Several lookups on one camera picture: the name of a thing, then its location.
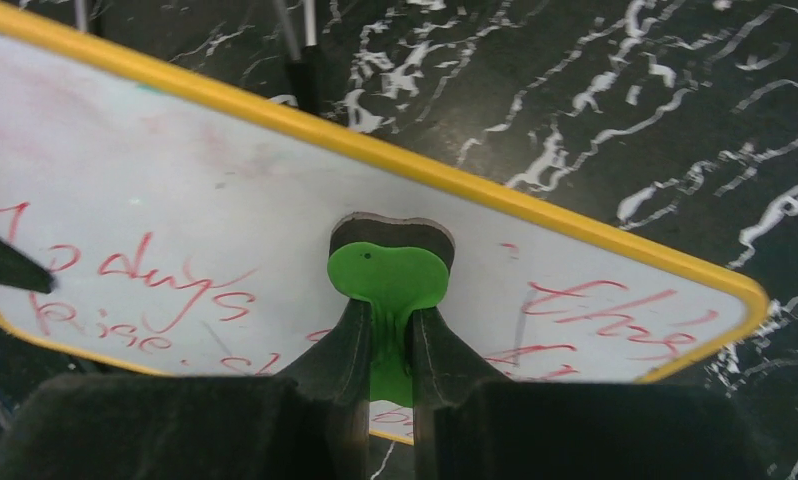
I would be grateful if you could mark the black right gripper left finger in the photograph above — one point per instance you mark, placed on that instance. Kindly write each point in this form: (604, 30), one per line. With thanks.
(308, 421)

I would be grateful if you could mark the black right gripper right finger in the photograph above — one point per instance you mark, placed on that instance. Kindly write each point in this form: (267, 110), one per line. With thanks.
(473, 422)

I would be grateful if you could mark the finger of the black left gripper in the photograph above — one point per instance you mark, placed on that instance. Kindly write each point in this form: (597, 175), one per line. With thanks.
(19, 271)

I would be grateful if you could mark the green bone-shaped eraser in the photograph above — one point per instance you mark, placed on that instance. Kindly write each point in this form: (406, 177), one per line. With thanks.
(397, 267)

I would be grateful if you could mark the yellow-framed whiteboard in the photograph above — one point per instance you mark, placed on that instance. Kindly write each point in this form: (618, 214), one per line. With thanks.
(187, 226)

